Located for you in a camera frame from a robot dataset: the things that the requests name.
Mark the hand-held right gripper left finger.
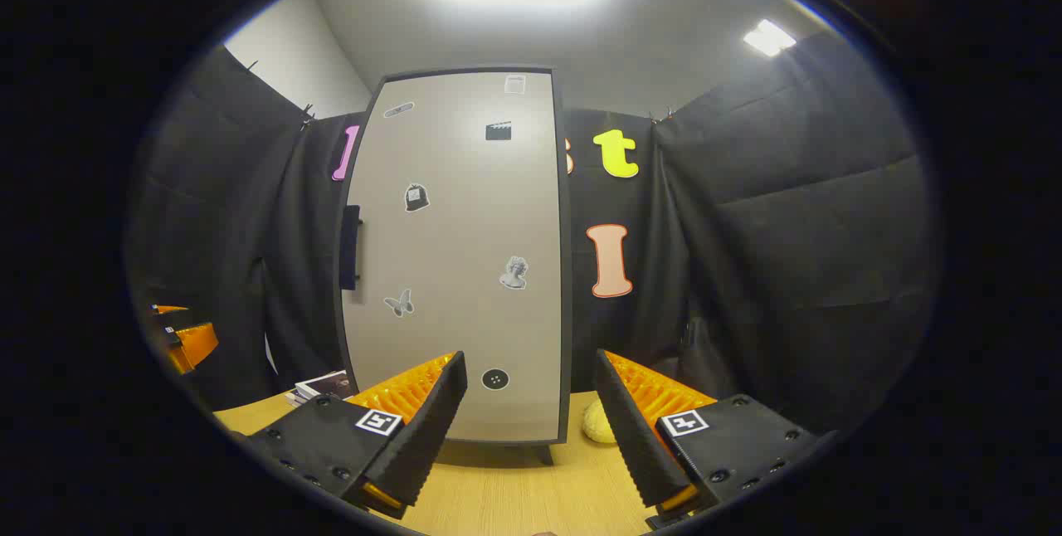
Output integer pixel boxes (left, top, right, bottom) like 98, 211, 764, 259
245, 351, 468, 520

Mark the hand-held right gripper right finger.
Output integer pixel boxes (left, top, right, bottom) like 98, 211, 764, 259
593, 348, 831, 530

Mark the black cabinet door handle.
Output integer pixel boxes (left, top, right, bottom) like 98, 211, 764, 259
339, 204, 364, 292

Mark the grey cabinet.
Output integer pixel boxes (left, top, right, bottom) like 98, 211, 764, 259
336, 66, 573, 466

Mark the grey cabinet door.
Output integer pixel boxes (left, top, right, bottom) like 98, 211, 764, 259
340, 71, 562, 444

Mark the yellow round bun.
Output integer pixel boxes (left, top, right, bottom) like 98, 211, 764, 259
581, 399, 619, 446

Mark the stack of books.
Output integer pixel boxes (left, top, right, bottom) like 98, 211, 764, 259
285, 369, 356, 408

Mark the black backdrop cloth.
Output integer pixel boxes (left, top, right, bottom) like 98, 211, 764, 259
129, 30, 938, 437

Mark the small ceiling light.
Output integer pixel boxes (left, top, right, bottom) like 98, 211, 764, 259
743, 18, 797, 57

